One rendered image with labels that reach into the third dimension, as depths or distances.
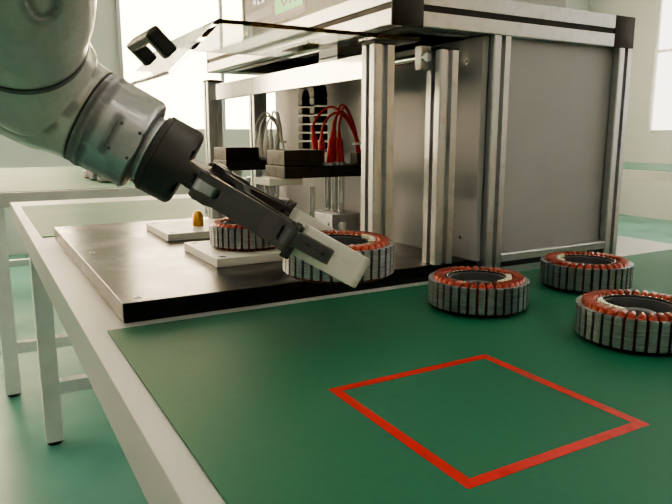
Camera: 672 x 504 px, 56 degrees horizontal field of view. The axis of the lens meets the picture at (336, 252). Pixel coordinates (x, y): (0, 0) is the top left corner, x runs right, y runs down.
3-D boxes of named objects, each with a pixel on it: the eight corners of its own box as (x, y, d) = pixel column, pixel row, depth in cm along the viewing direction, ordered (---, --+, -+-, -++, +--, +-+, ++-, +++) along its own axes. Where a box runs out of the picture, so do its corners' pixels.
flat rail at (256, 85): (373, 77, 77) (374, 51, 77) (210, 100, 130) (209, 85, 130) (382, 77, 78) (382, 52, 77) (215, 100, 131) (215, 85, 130)
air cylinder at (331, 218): (331, 250, 96) (331, 214, 95) (309, 243, 102) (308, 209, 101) (360, 247, 98) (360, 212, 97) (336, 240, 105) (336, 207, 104)
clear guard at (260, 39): (168, 73, 66) (165, 13, 65) (121, 88, 86) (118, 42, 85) (419, 85, 82) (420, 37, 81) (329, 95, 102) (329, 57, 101)
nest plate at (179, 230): (168, 241, 104) (167, 234, 104) (146, 229, 117) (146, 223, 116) (253, 234, 111) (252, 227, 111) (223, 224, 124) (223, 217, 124)
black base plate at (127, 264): (123, 324, 66) (122, 303, 65) (54, 238, 121) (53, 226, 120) (468, 275, 89) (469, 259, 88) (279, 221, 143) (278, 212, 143)
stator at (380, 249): (286, 288, 57) (285, 248, 57) (279, 262, 68) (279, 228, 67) (406, 285, 59) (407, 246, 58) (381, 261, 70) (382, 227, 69)
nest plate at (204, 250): (216, 267, 83) (216, 258, 83) (184, 250, 96) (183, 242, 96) (317, 257, 90) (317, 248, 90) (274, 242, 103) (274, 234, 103)
